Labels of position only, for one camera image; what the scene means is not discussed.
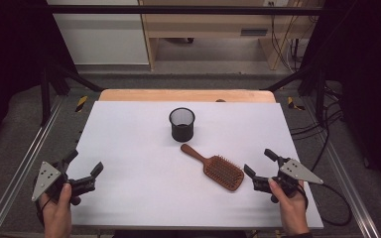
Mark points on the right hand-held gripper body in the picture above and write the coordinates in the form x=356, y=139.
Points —
x=296, y=172

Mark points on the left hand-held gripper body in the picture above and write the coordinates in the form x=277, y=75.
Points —
x=46, y=178

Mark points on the brown wooden hairbrush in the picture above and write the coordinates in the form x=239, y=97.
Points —
x=223, y=172

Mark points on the black mesh cup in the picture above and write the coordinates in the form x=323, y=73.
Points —
x=182, y=133

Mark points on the person's left hand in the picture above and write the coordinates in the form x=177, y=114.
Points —
x=58, y=216

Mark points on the person's right hand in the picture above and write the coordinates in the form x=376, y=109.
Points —
x=292, y=214

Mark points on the yellow black tape strip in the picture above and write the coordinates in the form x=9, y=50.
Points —
x=294, y=104
x=81, y=103

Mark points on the grey desk label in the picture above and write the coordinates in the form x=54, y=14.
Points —
x=254, y=32

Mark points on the white cabinet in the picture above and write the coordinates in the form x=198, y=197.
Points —
x=102, y=36

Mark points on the black caster wheel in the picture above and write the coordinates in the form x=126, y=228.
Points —
x=190, y=40

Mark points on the light wooden desk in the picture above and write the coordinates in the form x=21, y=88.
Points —
x=211, y=23

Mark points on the aluminium frame rail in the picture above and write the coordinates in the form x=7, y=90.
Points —
x=23, y=165
x=347, y=185

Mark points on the black frame brace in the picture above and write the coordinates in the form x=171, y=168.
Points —
x=44, y=99
x=319, y=95

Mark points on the black frame crossbar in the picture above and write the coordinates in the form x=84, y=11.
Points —
x=178, y=10

